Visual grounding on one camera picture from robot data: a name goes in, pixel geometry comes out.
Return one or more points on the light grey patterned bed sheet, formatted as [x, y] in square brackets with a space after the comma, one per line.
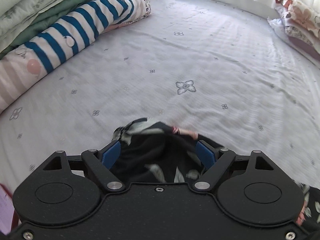
[194, 64]

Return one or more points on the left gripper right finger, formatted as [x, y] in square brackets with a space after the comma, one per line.
[205, 153]

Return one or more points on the black floral pants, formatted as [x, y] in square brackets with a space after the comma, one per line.
[171, 195]

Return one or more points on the floral top pillow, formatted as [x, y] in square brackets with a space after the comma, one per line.
[301, 14]

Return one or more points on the pink red object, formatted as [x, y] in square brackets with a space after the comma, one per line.
[8, 216]

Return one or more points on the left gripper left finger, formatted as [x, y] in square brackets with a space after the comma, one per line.
[110, 154]

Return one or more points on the purple white bottom pillow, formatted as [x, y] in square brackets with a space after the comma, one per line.
[297, 40]

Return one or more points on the blue striped pink quilt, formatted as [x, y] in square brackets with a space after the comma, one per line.
[24, 66]

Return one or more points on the green floral folded quilt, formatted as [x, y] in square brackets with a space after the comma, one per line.
[21, 19]

